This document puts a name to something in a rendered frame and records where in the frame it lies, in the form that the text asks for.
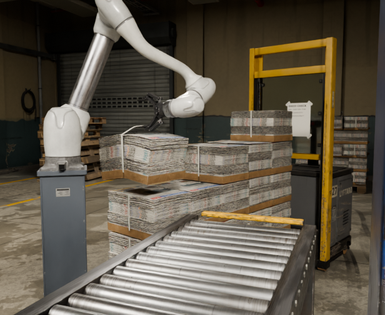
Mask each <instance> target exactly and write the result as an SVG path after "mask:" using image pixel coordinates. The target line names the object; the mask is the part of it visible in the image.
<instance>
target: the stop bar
mask: <svg viewBox="0 0 385 315"><path fill-rule="evenodd" d="M201 216H207V217H214V218H227V219H240V220H248V221H261V222H269V223H281V224H295V225H302V226H303V225H304V222H305V220H304V219H294V218H286V217H272V216H258V215H250V214H236V213H228V212H214V211H202V212H201Z"/></svg>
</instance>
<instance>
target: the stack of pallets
mask: <svg viewBox="0 0 385 315"><path fill-rule="evenodd" d="M41 118H42V124H39V130H40V131H38V132H37V135H38V137H37V138H39V140H40V146H41V152H42V158H41V159H39V163H40V168H41V167H42V166H44V164H45V151H44V138H43V127H44V118H45V117H41ZM95 119H99V122H94V120H95ZM103 124H106V117H90V121H89V124H88V127H87V130H86V133H85V135H84V139H83V141H90V140H91V138H96V140H98V139H99V138H103V136H100V130H103V129H102V125H103ZM90 126H96V129H90ZM88 132H93V136H88Z"/></svg>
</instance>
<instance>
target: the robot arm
mask: <svg viewBox="0 0 385 315"><path fill-rule="evenodd" d="M95 2H96V6H97V8H98V13H97V16H96V22H95V24H94V29H93V30H94V37H93V39H92V42H91V45H90V47H89V50H88V52H87V55H86V58H85V60H84V62H83V65H82V68H81V70H80V73H79V76H78V78H77V81H76V83H75V86H74V89H73V90H72V93H71V97H70V98H69V101H68V104H65V105H63V106H61V107H53V108H51V109H50V110H49V111H48V112H47V114H46V117H45V118H44V127H43V138H44V151H45V164H44V166H43V167H40V171H65V170H84V163H83V162H81V143H82V141H83V139H84V135H85V133H86V130H87V128H88V124H89V121H90V115H89V113H88V112H87V111H88V108H89V105H90V103H91V100H92V98H93V95H94V92H95V90H96V88H97V85H98V82H99V80H100V77H101V74H102V72H103V69H104V67H105V65H106V61H107V60H108V57H109V54H110V52H111V49H112V46H113V44H114V43H116V42H117V41H118V40H119V38H120V36H122V37H123V38H124V39H125V40H126V41H127V42H128V43H129V44H130V45H131V46H132V47H133V48H134V49H135V50H136V51H137V52H138V53H140V54H141V55H143V56H144V57H145V58H148V59H149V60H152V61H154V62H155V63H158V64H160V65H162V66H164V67H166V68H169V69H171V70H173V71H176V72H177V73H179V74H180V75H181V76H182V77H183V78H184V80H185V82H186V87H185V88H186V93H184V94H183V95H181V96H179V97H178V98H176V99H172V100H167V101H165V102H161V100H162V99H163V98H162V97H158V96H156V95H154V94H153V93H151V92H147V96H144V97H142V99H138V100H137V101H150V102H151V104H152V105H153V106H154V114H155V115H154V117H153V119H152V121H151V122H150V123H149V124H147V125H144V126H139V128H144V129H149V131H154V130H155V129H156V128H157V127H159V126H160V125H161V124H164V121H163V120H162V118H165V117H167V118H177V117H179V118H189V117H193V116H196V115H198V114H200V113H201V112H202V111H203V110H204V105H205V104H206V103H207V102H208V101H209V100H210V99H211V98H212V96H213V95H214V93H215V90H216V85H215V82H214V81H213V80H212V79H210V78H207V77H202V76H199V75H197V74H195V73H194V72H193V71H192V70H191V69H190V68H189V67H187V66H186V65H185V64H183V63H182V62H180V61H178V60H177V59H174V58H173V57H171V56H169V55H167V54H165V53H163V52H162V51H160V50H158V49H156V48H155V47H153V46H151V45H150V44H149V43H148V42H147V41H146V40H145V39H144V38H143V35H142V34H141V32H140V30H139V28H138V26H137V24H136V22H135V20H134V18H133V16H132V15H131V13H130V12H129V9H128V8H127V6H126V5H125V4H124V3H123V1H122V0H95ZM153 98H154V99H156V100H158V101H159V102H158V103H157V102H156V101H155V100H154V99H153ZM158 119H159V121H158V122H156V121H157V120H158Z"/></svg>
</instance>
